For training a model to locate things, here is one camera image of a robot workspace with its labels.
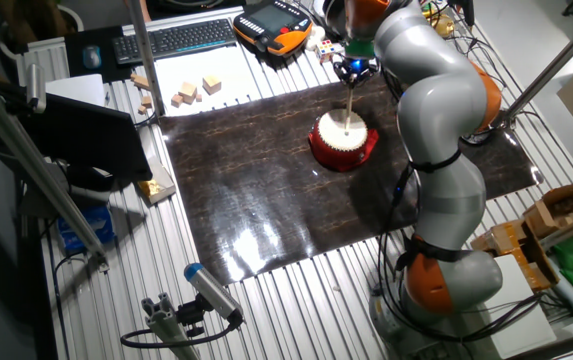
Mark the silver camera with blue cap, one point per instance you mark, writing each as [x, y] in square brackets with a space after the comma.
[211, 290]

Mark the open cardboard box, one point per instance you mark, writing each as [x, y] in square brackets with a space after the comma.
[561, 205]

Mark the blue computer mouse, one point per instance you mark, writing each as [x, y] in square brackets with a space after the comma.
[92, 57]

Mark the white round ball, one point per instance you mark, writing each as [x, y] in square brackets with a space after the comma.
[316, 36]

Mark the aluminium frame post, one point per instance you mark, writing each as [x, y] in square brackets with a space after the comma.
[144, 50]

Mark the black handheld tool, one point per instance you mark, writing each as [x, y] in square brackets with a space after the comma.
[463, 10]

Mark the small wooden block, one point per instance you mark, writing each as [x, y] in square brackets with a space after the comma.
[146, 102]
[177, 101]

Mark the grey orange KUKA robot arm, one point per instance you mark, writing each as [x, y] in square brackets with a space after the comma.
[441, 100]

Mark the light wooden drumstick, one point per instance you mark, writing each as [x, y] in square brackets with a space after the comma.
[349, 112]

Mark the black mouse pad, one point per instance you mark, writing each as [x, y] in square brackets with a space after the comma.
[73, 70]

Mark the brown taped cardboard box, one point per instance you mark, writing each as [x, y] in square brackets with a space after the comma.
[511, 245]

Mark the black stand base frame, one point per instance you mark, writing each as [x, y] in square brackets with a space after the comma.
[472, 140]

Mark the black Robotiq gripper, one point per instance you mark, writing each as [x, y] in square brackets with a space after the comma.
[356, 67]

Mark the black monitor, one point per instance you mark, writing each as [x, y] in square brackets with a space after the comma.
[91, 135]

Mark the long aluminium frame bar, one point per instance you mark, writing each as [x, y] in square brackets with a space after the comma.
[31, 160]

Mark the grey rolled sheet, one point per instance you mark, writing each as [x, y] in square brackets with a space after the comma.
[571, 297]

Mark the white paper sheet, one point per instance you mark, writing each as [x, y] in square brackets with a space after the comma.
[226, 70]

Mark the grey metal stand pole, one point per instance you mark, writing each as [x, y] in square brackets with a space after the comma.
[556, 66]

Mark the short aluminium extrusion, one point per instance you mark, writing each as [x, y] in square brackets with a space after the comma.
[166, 325]

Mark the black filament spool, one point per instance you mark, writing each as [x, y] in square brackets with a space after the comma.
[333, 15]

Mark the silver depth camera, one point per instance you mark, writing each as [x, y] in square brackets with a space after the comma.
[36, 87]

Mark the blue tissue pack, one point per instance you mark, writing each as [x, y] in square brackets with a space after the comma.
[86, 230]

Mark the Rubik's cube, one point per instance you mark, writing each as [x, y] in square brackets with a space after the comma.
[329, 51]

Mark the orange black teach pendant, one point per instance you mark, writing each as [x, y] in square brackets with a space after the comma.
[271, 20]

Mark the red drum with white skin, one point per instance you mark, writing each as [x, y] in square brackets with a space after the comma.
[333, 130]

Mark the flat wooden block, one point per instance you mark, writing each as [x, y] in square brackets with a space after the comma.
[141, 82]

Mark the black keyboard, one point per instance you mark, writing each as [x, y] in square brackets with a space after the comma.
[176, 40]

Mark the white flat box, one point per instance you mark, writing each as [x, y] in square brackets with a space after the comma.
[521, 300]

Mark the small box with gold foil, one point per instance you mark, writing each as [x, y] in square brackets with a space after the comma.
[158, 187]

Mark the golden wrapped item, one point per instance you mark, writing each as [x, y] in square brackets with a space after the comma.
[443, 26]

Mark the dark marble pattern mat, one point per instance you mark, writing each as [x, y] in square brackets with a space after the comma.
[226, 200]

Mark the medium wooden block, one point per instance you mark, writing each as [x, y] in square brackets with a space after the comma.
[188, 92]

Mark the large wooden cube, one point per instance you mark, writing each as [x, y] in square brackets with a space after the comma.
[212, 85]

